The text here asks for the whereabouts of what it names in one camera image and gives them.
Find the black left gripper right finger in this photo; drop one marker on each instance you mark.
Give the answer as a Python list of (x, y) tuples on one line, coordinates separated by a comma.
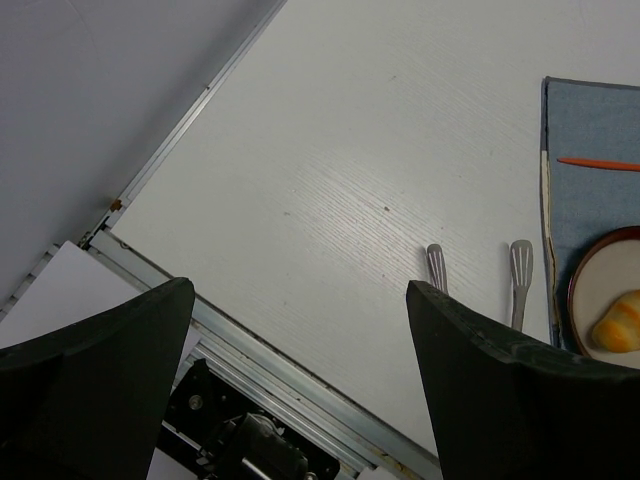
[(504, 405)]

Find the round red-rimmed plate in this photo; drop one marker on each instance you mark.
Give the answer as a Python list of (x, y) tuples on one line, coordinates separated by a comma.
[(609, 270)]

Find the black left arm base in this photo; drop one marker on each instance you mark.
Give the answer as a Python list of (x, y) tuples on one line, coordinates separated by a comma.
[(216, 432)]

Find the aluminium table edge rail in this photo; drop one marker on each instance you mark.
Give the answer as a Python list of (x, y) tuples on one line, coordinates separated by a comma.
[(324, 345)]

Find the metal tongs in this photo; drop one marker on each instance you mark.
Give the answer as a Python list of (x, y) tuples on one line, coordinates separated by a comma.
[(521, 262)]

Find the aluminium left side rail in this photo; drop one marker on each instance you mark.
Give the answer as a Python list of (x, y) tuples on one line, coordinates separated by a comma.
[(231, 44)]

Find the blue-grey cloth placemat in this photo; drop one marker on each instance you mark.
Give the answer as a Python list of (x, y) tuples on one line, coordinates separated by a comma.
[(579, 205)]

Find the striped bread roll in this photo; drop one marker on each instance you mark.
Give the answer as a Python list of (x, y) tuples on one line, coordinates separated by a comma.
[(618, 330)]

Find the orange plastic fork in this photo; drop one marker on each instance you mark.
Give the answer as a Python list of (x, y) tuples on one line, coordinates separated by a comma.
[(600, 164)]

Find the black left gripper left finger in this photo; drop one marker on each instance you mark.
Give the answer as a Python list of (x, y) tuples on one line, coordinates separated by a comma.
[(87, 401)]

